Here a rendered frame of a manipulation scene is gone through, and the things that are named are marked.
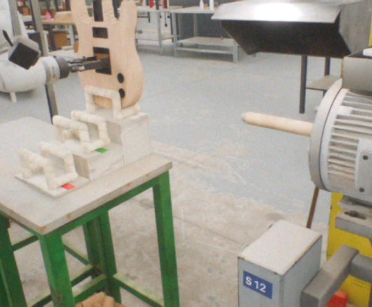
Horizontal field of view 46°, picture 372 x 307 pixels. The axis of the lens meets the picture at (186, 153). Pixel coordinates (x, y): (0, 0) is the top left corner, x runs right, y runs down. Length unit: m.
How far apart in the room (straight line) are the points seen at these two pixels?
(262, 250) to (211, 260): 1.85
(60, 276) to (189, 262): 1.30
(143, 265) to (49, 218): 1.36
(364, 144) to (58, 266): 1.01
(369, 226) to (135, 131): 1.00
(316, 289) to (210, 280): 1.69
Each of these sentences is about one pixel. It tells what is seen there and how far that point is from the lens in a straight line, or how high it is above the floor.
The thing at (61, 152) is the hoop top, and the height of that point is 1.05.
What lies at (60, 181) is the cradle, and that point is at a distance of 1.56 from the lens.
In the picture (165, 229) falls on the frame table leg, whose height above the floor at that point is 0.65.
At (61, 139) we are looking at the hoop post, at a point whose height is 1.04.
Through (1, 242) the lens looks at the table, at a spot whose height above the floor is 0.66.
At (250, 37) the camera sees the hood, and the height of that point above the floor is 1.43.
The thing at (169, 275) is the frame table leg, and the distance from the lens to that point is 1.92.
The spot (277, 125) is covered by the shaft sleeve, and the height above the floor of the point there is 1.25.
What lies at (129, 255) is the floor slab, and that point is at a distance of 2.80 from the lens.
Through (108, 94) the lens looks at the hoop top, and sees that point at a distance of 1.66.
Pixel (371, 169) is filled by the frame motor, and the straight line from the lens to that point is 0.87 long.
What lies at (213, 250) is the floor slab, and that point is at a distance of 2.77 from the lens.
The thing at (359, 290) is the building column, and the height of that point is 0.13.
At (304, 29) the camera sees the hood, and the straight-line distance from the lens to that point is 1.18.
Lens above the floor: 1.61
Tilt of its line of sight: 23 degrees down
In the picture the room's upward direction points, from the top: 4 degrees counter-clockwise
